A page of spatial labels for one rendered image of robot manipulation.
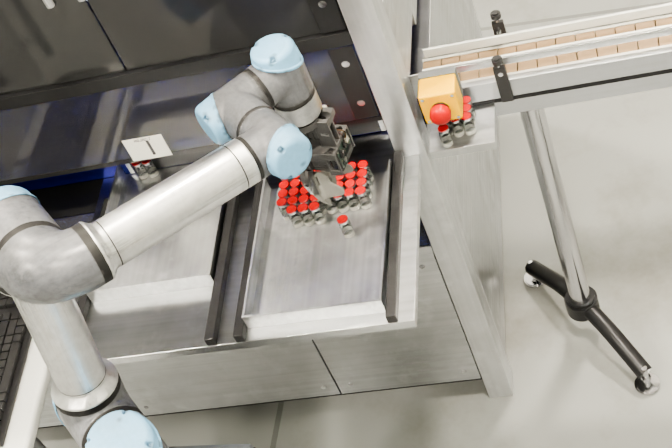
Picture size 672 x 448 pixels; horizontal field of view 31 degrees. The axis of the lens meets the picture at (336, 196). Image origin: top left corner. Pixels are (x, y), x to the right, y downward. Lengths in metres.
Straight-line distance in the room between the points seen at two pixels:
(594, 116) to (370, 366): 1.10
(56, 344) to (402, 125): 0.79
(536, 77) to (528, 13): 1.62
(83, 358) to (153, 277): 0.43
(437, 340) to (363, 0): 1.01
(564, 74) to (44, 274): 1.12
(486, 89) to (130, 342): 0.84
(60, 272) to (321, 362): 1.32
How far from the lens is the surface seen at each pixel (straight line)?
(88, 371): 2.04
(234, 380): 3.07
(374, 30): 2.17
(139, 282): 2.41
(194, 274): 2.36
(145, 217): 1.76
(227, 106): 1.90
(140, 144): 2.44
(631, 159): 3.48
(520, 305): 3.21
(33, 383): 2.48
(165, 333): 2.30
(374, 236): 2.27
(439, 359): 2.93
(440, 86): 2.28
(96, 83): 2.35
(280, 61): 1.91
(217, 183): 1.78
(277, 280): 2.27
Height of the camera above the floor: 2.53
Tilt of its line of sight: 44 degrees down
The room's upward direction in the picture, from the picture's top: 24 degrees counter-clockwise
